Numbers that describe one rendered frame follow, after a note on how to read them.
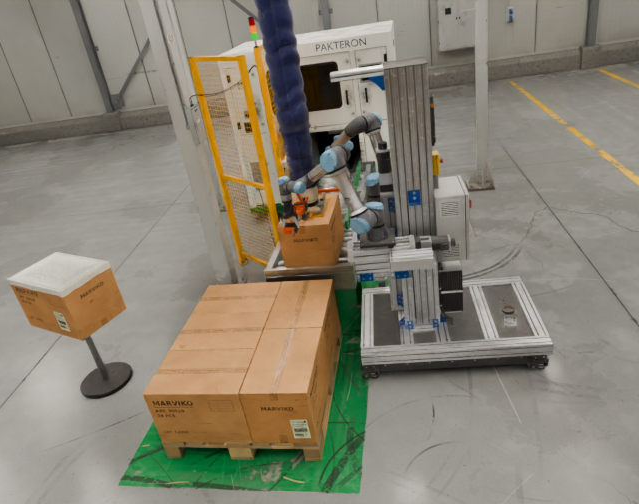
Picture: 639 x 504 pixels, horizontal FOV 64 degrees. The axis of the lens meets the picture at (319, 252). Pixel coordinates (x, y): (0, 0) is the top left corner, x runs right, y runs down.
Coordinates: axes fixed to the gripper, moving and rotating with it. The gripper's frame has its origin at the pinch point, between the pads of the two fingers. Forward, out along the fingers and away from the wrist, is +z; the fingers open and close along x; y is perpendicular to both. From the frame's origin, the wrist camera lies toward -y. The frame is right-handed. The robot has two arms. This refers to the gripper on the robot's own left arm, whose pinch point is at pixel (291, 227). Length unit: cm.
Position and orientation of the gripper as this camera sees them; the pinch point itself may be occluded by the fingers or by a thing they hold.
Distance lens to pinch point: 350.2
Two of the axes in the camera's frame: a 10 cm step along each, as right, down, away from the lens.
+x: -9.8, 0.5, 2.0
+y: 1.5, -4.8, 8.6
